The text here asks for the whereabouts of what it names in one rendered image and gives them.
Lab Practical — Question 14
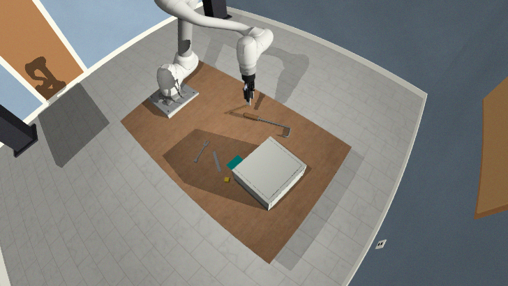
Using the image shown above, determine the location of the steel hook with wooden handle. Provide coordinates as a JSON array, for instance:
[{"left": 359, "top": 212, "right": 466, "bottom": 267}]
[{"left": 244, "top": 113, "right": 291, "bottom": 137}]

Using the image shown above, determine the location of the small white cabinet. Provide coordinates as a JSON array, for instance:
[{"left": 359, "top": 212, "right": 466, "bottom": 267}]
[{"left": 232, "top": 136, "right": 307, "bottom": 210}]

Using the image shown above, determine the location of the teal square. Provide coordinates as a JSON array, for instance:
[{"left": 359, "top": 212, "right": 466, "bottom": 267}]
[{"left": 227, "top": 155, "right": 243, "bottom": 170}]

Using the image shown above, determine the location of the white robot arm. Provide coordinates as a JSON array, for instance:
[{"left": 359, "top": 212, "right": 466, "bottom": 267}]
[{"left": 154, "top": 0, "right": 274, "bottom": 106}]

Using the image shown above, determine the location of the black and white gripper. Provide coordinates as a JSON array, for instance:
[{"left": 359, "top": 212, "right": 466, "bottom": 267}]
[{"left": 241, "top": 74, "right": 255, "bottom": 105}]

